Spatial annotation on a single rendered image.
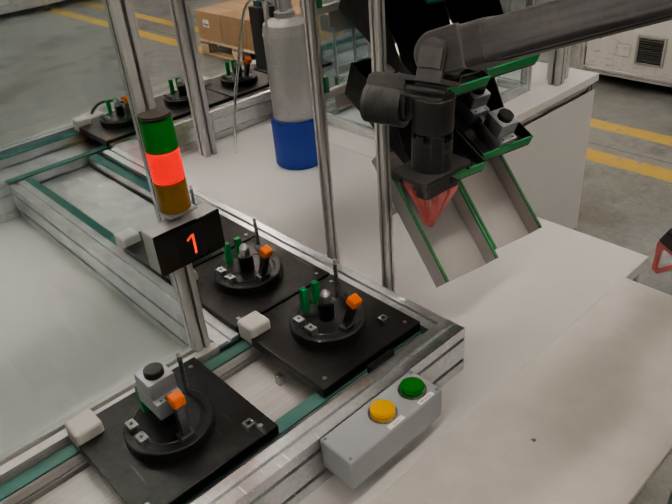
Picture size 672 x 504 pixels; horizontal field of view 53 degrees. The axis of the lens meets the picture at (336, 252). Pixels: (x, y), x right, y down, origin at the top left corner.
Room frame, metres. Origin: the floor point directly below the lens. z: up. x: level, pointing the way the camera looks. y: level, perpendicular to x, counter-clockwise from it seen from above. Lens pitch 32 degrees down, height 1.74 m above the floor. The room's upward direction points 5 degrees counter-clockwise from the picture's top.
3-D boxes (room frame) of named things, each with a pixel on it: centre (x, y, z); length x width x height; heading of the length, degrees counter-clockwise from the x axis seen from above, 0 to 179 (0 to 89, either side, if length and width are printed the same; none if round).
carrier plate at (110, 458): (0.76, 0.28, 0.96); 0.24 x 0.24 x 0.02; 40
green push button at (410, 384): (0.81, -0.10, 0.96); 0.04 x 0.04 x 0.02
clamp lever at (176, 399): (0.73, 0.25, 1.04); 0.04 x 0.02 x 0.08; 40
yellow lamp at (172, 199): (0.95, 0.25, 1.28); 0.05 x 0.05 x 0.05
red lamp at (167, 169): (0.95, 0.25, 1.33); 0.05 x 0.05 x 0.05
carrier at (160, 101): (2.34, 0.49, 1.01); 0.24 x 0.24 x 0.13; 40
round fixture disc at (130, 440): (0.76, 0.28, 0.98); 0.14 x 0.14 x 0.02
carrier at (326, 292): (0.98, 0.03, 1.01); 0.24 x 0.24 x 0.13; 40
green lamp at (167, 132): (0.95, 0.25, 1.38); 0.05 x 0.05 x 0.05
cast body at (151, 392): (0.77, 0.29, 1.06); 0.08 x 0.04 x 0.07; 41
